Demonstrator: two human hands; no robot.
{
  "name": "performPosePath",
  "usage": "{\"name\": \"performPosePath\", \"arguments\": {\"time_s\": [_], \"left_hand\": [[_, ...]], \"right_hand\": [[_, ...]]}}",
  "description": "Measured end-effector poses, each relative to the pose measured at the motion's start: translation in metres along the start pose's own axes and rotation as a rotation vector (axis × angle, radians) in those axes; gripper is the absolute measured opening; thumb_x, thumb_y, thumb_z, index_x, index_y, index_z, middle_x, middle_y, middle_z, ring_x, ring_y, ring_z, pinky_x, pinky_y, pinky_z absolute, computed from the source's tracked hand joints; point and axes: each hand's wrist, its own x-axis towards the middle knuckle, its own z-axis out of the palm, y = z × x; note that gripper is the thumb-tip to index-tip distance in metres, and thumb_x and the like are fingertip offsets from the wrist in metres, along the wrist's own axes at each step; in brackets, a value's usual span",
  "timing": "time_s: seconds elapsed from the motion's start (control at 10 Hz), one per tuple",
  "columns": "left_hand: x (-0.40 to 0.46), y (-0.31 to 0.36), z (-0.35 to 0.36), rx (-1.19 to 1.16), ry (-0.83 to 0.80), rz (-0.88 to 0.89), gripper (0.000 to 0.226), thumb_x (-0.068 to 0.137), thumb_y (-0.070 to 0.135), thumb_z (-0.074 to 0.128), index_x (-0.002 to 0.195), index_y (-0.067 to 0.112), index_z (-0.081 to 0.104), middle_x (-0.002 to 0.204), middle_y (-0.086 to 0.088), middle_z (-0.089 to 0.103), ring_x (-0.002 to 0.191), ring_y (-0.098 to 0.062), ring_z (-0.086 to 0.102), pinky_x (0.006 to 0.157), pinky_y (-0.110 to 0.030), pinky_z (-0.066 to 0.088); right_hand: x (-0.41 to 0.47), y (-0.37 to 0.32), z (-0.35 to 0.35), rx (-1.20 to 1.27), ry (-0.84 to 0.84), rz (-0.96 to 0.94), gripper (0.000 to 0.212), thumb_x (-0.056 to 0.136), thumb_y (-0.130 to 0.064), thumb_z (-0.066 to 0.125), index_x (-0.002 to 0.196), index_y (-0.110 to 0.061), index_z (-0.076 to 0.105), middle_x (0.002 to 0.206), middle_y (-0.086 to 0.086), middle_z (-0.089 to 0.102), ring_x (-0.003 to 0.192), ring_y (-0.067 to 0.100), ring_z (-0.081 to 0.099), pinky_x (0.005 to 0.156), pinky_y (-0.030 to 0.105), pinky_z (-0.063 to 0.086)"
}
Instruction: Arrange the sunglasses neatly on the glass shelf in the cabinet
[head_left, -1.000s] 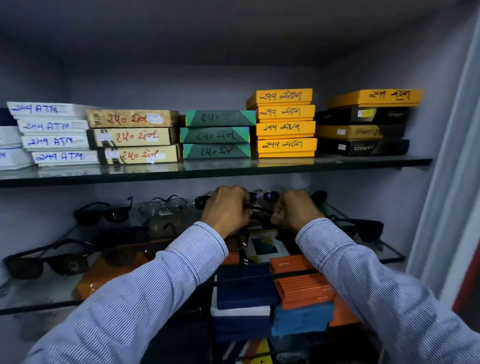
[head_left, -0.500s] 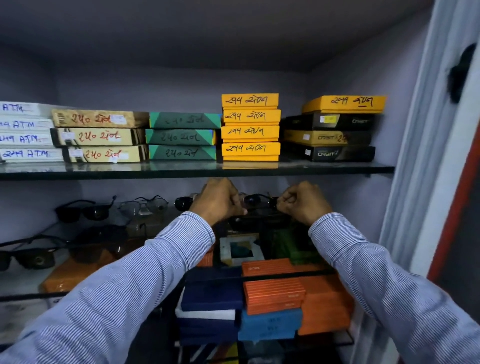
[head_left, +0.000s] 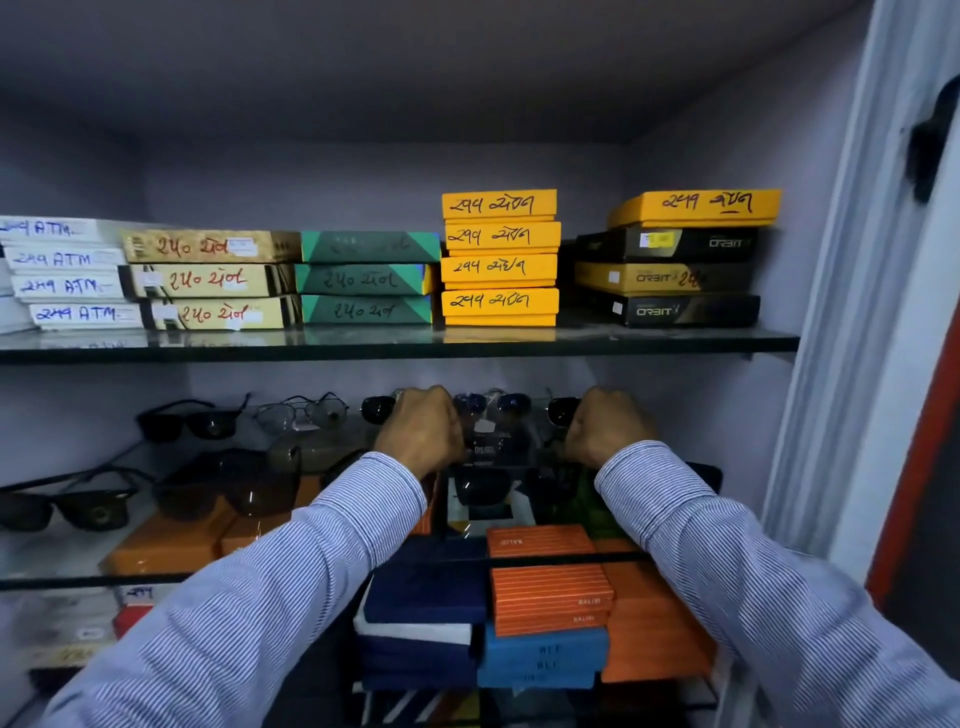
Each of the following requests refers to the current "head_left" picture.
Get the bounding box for person's right hand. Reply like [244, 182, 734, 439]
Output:
[562, 385, 661, 470]

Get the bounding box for person's left hand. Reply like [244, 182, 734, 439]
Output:
[373, 385, 467, 481]

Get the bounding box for black eyewear box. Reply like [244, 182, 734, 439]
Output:
[461, 423, 571, 472]

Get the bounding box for person's left forearm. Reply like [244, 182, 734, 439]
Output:
[41, 452, 429, 728]

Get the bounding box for person's right forearm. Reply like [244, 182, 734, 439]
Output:
[594, 441, 960, 728]

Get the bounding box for black sunglasses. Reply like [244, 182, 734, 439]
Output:
[448, 465, 520, 509]
[0, 465, 156, 534]
[136, 393, 253, 443]

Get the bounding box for green packet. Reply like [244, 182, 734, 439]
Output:
[568, 467, 610, 528]

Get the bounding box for blue lens sunglasses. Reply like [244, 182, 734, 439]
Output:
[452, 389, 534, 433]

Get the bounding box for white and black box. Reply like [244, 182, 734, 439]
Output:
[445, 478, 538, 538]

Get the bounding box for orange striped box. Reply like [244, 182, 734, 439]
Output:
[486, 524, 598, 561]
[494, 610, 611, 639]
[490, 562, 615, 625]

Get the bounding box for glass shelf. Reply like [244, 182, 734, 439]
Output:
[0, 441, 723, 592]
[0, 324, 801, 367]

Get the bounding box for navy blue box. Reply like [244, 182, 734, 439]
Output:
[363, 538, 491, 626]

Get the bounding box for green box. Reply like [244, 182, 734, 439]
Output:
[299, 294, 437, 327]
[300, 230, 443, 265]
[293, 262, 439, 297]

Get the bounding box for yellow and black box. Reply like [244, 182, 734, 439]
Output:
[573, 261, 756, 297]

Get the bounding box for large brown sunglasses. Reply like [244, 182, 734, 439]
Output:
[153, 447, 303, 522]

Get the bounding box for large orange box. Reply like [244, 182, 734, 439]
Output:
[591, 537, 718, 684]

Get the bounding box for white and navy box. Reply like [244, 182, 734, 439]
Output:
[353, 588, 482, 693]

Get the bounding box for plain orange box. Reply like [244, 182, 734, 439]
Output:
[100, 497, 238, 578]
[219, 474, 324, 558]

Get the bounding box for wide yellow handwritten box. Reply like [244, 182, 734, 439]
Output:
[606, 188, 783, 230]

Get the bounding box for beige gold box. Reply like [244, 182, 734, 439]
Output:
[117, 263, 298, 300]
[142, 295, 303, 332]
[120, 228, 304, 266]

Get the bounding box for diagonal striped box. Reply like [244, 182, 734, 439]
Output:
[358, 685, 482, 728]

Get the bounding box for small white labelled box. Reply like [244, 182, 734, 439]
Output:
[115, 584, 179, 608]

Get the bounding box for white handwritten box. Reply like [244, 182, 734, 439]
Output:
[6, 270, 130, 303]
[0, 215, 155, 246]
[0, 243, 129, 273]
[26, 300, 156, 332]

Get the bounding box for clear wire-rim eyeglasses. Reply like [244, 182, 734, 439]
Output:
[252, 391, 351, 437]

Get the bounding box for white cabinet door frame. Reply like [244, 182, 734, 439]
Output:
[759, 0, 960, 586]

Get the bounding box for black door handle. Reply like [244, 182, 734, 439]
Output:
[904, 74, 960, 206]

